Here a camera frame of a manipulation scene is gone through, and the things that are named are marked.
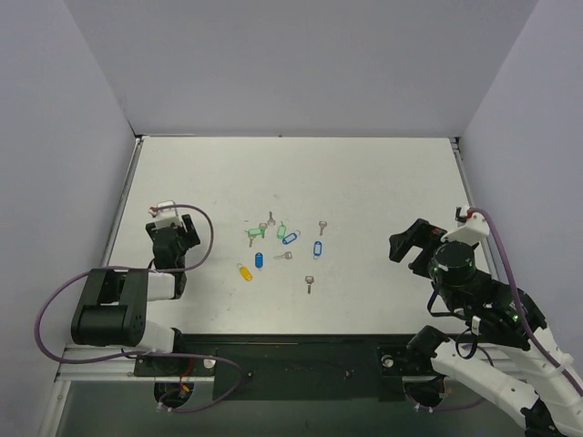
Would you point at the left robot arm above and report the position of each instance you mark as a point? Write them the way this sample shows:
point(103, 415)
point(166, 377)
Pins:
point(112, 308)

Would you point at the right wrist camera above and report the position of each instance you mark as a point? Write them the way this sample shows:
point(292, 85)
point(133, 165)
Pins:
point(471, 228)

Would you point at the small green key tag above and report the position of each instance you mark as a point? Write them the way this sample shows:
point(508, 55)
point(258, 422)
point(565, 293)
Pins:
point(281, 231)

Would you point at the silver key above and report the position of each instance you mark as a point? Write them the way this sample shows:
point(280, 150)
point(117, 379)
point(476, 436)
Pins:
point(322, 225)
point(285, 255)
point(271, 220)
point(309, 281)

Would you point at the dark blue key tag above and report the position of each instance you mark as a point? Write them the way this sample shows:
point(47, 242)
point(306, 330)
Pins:
point(258, 260)

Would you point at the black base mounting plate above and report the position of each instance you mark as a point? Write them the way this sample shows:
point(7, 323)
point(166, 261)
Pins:
point(337, 367)

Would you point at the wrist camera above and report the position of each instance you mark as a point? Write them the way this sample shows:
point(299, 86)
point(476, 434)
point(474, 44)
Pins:
point(471, 228)
point(165, 211)

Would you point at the silver key top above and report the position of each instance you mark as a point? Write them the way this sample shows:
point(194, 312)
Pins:
point(271, 220)

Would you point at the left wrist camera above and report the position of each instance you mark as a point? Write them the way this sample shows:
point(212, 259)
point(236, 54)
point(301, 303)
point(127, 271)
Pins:
point(165, 211)

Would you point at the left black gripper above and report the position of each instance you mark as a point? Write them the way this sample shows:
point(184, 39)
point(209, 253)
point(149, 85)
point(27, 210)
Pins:
point(172, 233)

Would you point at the blue key tag with ring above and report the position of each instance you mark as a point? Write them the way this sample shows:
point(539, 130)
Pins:
point(291, 237)

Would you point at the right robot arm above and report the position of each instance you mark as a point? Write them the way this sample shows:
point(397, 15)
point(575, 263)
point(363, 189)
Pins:
point(514, 361)

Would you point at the green key tag with key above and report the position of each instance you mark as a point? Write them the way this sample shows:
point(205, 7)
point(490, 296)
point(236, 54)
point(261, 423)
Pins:
point(257, 232)

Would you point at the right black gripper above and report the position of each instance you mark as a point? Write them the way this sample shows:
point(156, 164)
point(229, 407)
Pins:
point(422, 250)

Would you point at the yellow key tag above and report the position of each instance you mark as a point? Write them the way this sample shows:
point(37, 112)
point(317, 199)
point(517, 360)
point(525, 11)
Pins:
point(245, 272)

